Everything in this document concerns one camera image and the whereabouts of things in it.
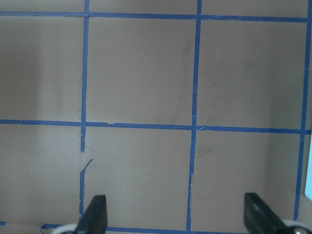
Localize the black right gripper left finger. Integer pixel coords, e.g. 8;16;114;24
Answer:
76;195;108;234

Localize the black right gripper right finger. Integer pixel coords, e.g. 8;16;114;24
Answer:
244;193;288;234

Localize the light blue plastic bin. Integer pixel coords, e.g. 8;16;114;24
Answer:
305;140;312;200

